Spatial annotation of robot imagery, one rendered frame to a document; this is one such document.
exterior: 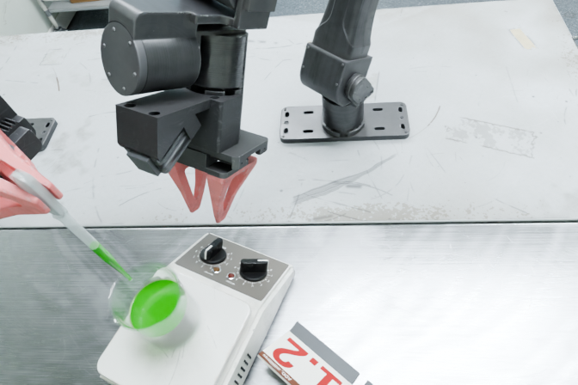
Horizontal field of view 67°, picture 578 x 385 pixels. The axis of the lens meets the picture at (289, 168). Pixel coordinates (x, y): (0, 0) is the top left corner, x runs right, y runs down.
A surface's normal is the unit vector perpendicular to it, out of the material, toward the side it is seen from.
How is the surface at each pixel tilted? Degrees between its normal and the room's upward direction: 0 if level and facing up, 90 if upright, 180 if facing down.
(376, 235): 0
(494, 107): 0
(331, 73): 62
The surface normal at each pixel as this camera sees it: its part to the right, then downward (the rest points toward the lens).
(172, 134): 0.89, 0.29
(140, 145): -0.44, 0.34
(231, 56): 0.63, 0.41
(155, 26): 0.72, 0.51
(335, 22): -0.66, 0.28
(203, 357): -0.11, -0.58
